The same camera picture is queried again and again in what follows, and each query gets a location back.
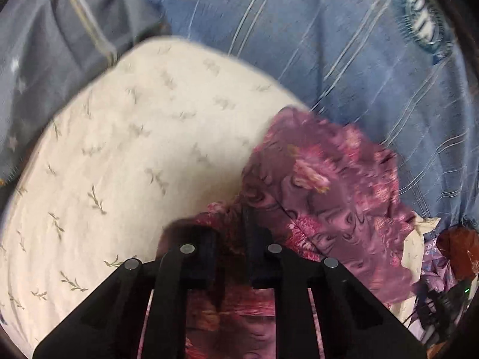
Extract cream leaf-print pillow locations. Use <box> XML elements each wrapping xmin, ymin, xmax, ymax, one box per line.
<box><xmin>0</xmin><ymin>35</ymin><xmax>440</xmax><ymax>358</ymax></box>

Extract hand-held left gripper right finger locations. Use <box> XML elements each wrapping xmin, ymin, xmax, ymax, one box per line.
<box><xmin>242</xmin><ymin>209</ymin><xmax>428</xmax><ymax>359</ymax></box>

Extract lilac floral garment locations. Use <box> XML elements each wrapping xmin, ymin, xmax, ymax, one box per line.
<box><xmin>419</xmin><ymin>237</ymin><xmax>459</xmax><ymax>296</ymax></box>

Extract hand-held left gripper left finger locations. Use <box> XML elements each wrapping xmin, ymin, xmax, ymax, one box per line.
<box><xmin>33</xmin><ymin>229</ymin><xmax>222</xmax><ymax>359</ymax></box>

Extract purple floral garment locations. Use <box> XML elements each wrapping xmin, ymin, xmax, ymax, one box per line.
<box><xmin>138</xmin><ymin>105</ymin><xmax>425</xmax><ymax>359</ymax></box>

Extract grey pillow with star logo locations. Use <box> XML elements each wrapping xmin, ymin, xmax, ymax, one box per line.
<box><xmin>0</xmin><ymin>0</ymin><xmax>169</xmax><ymax>180</ymax></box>

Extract reddish brown cloth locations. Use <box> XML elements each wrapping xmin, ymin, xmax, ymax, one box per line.
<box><xmin>436</xmin><ymin>226</ymin><xmax>479</xmax><ymax>283</ymax></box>

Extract blue plaid blanket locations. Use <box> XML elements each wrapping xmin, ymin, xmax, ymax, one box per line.
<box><xmin>135</xmin><ymin>0</ymin><xmax>479</xmax><ymax>229</ymax></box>

